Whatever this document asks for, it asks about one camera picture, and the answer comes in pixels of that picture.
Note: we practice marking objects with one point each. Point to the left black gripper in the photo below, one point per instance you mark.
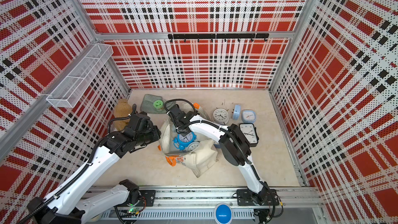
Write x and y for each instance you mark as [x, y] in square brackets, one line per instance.
[156, 136]

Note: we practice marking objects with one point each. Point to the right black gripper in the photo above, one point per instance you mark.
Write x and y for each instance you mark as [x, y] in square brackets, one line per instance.
[184, 132]

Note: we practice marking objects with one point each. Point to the white round alarm clock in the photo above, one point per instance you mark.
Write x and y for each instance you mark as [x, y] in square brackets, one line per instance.
[221, 116]

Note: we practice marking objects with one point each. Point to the cream canvas tote bag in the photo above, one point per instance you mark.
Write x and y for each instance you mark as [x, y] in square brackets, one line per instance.
[198, 161]

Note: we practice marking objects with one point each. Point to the light blue alarm clock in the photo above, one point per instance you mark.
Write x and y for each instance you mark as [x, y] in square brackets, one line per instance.
[236, 112]

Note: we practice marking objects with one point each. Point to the white blue oval clock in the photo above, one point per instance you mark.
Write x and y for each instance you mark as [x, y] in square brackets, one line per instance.
[248, 116]

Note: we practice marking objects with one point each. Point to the black rectangular alarm clock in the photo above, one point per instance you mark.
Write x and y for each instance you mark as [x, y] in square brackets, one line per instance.
[250, 132]

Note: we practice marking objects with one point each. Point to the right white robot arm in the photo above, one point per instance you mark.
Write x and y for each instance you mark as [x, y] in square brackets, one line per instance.
[234, 146]

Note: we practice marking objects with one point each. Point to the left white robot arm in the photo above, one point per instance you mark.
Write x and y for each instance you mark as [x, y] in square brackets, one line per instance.
[65, 205]

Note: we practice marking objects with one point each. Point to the blue twin bell clock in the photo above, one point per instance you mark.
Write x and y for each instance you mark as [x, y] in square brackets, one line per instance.
[182, 142]

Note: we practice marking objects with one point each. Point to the grey round clock in bag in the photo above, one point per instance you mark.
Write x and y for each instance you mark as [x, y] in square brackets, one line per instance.
[193, 146]

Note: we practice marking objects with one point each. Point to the green lidded small jar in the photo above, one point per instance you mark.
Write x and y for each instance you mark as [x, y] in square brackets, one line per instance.
[158, 105]

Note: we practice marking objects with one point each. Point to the brown plush dog toy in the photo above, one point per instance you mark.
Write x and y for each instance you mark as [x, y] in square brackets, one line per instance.
[122, 109]

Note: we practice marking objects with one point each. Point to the green knitted cloth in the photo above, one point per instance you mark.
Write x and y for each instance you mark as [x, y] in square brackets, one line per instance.
[147, 104]

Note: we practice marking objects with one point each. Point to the white wire mesh basket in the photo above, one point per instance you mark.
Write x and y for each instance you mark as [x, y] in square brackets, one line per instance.
[69, 91]

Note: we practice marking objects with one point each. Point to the black hook rail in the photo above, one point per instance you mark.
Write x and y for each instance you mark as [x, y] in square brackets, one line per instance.
[219, 36]

